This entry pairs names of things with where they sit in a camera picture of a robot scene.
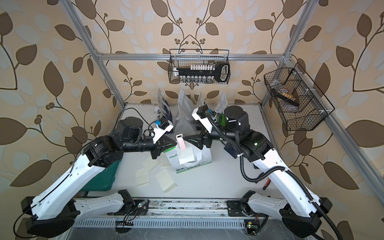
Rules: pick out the tool in right basket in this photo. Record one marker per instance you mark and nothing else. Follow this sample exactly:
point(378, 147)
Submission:
point(290, 99)

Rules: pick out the black wire basket back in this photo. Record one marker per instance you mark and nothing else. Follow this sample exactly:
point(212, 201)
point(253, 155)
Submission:
point(186, 57)

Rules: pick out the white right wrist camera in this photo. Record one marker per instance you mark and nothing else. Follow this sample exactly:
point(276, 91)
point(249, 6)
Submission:
point(199, 115)

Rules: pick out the orange handled pliers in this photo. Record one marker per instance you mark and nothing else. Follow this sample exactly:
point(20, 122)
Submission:
point(267, 184)

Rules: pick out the navy blue paper bag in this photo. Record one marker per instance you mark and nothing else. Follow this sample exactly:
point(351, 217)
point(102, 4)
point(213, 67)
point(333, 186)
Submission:
point(230, 149)

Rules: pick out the black socket set holder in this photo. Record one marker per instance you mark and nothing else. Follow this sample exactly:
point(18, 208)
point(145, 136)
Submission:
point(218, 72)

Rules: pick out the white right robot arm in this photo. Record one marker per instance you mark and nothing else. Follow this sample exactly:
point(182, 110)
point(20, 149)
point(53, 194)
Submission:
point(260, 160)

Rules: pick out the aluminium front rail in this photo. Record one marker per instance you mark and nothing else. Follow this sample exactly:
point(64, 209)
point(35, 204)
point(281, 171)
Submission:
point(189, 208)

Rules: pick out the small blue paper bag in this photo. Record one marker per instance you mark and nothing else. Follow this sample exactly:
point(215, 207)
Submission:
point(163, 108)

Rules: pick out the small green paper bag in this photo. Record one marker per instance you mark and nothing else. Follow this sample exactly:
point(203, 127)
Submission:
point(222, 104)

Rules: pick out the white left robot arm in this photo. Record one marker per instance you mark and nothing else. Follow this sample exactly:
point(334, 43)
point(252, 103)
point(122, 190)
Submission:
point(55, 210)

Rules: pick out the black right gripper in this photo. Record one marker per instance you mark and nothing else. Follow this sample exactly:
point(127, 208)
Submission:
point(201, 144)

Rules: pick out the black wire basket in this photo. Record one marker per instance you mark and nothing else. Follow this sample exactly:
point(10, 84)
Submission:
point(314, 105)
point(186, 57)

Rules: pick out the dark navy small bag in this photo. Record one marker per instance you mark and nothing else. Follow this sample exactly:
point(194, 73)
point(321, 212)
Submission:
point(200, 100)

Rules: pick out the white paper bag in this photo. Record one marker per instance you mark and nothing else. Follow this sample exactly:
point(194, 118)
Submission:
point(184, 116)

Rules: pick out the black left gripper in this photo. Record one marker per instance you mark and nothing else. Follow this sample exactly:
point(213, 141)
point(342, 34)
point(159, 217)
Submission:
point(158, 147)

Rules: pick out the cream lined receipt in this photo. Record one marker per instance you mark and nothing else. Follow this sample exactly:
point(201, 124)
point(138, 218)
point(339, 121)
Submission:
point(165, 162)
point(165, 180)
point(142, 177)
point(185, 156)
point(150, 164)

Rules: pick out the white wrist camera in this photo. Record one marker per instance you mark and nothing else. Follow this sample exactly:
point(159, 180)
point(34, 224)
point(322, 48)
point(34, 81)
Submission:
point(199, 115)
point(163, 125)

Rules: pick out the large green white bag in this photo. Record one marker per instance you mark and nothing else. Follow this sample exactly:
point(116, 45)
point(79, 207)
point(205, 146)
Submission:
point(202, 157)

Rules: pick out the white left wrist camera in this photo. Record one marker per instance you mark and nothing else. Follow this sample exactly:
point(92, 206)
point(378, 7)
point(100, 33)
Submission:
point(163, 125)

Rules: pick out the black wire basket right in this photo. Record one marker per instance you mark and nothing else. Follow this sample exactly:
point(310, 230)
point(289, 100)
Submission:
point(314, 105)

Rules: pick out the green plastic tool case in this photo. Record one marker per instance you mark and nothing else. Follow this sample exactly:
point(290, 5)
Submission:
point(103, 181)

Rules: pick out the pink stapler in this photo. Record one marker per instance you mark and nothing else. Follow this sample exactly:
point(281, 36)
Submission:
point(181, 142)

